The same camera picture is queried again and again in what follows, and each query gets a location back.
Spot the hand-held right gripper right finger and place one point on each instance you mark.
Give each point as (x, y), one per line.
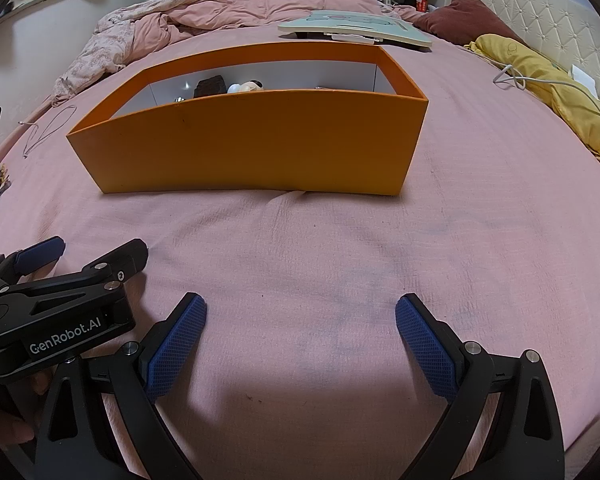
(425, 345)

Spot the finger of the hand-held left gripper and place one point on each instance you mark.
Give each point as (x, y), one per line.
(120, 257)
(40, 253)

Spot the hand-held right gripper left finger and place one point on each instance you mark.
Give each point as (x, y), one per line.
(175, 345)

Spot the orange storage box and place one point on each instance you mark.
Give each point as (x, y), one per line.
(255, 140)

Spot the tan plush toy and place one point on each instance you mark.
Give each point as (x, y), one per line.
(252, 85)

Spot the person's left hand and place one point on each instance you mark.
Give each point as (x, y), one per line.
(5, 427)

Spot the black glossy box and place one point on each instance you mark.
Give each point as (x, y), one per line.
(210, 87)

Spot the white figure toy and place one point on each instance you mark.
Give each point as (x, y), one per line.
(234, 88)

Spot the pink crumpled duvet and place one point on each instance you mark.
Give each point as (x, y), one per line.
(145, 35)

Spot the yellow pillow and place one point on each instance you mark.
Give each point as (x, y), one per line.
(555, 85)

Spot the maroon pillow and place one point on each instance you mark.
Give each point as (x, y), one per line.
(460, 20)

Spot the mint green lap board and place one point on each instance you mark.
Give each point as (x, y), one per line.
(350, 22)

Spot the red cup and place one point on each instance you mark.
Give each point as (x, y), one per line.
(422, 4)

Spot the cream tufted headboard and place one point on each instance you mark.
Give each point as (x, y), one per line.
(555, 10)

